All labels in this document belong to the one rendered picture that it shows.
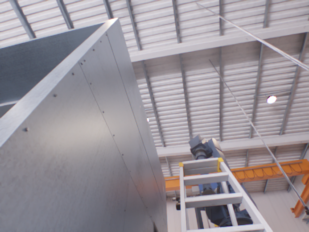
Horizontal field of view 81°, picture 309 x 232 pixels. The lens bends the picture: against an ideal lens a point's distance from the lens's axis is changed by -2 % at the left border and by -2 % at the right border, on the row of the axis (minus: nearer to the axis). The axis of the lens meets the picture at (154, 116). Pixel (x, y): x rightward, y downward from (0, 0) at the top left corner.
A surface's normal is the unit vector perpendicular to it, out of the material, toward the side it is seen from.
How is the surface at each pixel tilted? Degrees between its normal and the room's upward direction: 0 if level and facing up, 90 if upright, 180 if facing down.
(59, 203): 90
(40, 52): 180
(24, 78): 180
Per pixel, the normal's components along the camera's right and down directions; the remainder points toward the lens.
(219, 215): -0.60, -0.11
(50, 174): 0.98, -0.16
